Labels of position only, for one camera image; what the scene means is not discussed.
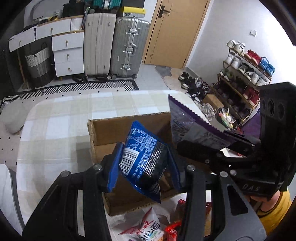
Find purple white snack bag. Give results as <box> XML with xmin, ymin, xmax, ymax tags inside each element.
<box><xmin>168</xmin><ymin>95</ymin><xmax>235</xmax><ymax>150</ymax></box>

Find blue snack bag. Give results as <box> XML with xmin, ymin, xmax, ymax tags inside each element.
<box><xmin>119</xmin><ymin>121</ymin><xmax>168</xmax><ymax>203</ymax></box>

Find red snack pack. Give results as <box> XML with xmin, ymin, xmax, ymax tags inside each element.
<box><xmin>165</xmin><ymin>220</ymin><xmax>182</xmax><ymax>241</ymax></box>

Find white noodle snack bag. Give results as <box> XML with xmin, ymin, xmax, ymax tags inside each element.
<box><xmin>119</xmin><ymin>207</ymin><xmax>165</xmax><ymax>241</ymax></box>

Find yellow sleeve forearm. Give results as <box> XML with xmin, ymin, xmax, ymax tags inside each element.
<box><xmin>257</xmin><ymin>190</ymin><xmax>292</xmax><ymax>235</ymax></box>

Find person right hand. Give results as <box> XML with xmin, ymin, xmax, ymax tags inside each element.
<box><xmin>246</xmin><ymin>191</ymin><xmax>280</xmax><ymax>212</ymax></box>

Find shoe rack with shoes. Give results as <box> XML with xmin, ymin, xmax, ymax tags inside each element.
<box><xmin>212</xmin><ymin>40</ymin><xmax>275</xmax><ymax>126</ymax></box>

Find white side table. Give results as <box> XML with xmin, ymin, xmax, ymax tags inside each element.
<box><xmin>1</xmin><ymin>164</ymin><xmax>25</xmax><ymax>235</ymax></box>

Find checkered tablecloth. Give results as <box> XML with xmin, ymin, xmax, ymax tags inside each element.
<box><xmin>16</xmin><ymin>89</ymin><xmax>209</xmax><ymax>241</ymax></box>

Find grey round stool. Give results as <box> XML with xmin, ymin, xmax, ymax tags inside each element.
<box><xmin>1</xmin><ymin>100</ymin><xmax>28</xmax><ymax>134</ymax></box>

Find patterned floor rug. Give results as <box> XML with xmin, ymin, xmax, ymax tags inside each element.
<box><xmin>1</xmin><ymin>79</ymin><xmax>139</xmax><ymax>111</ymax></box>

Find wooden door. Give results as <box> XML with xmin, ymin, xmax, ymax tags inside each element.
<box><xmin>142</xmin><ymin>1</ymin><xmax>211</xmax><ymax>69</ymax></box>

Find silver suitcase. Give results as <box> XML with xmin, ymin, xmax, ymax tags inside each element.
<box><xmin>110</xmin><ymin>16</ymin><xmax>149</xmax><ymax>79</ymax></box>

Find woven laundry basket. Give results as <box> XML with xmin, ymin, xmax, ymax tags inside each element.
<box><xmin>25</xmin><ymin>42</ymin><xmax>54</xmax><ymax>88</ymax></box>

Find white suitcase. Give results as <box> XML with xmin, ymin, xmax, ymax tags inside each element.
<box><xmin>84</xmin><ymin>13</ymin><xmax>116</xmax><ymax>75</ymax></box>

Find stacked shoe boxes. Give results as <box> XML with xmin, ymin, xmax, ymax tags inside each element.
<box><xmin>117</xmin><ymin>0</ymin><xmax>146</xmax><ymax>19</ymax></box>

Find white drawer desk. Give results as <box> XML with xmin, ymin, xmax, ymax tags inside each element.
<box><xmin>9</xmin><ymin>15</ymin><xmax>84</xmax><ymax>77</ymax></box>

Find teal suitcase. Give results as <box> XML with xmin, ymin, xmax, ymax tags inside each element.
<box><xmin>93</xmin><ymin>0</ymin><xmax>121</xmax><ymax>9</ymax></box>

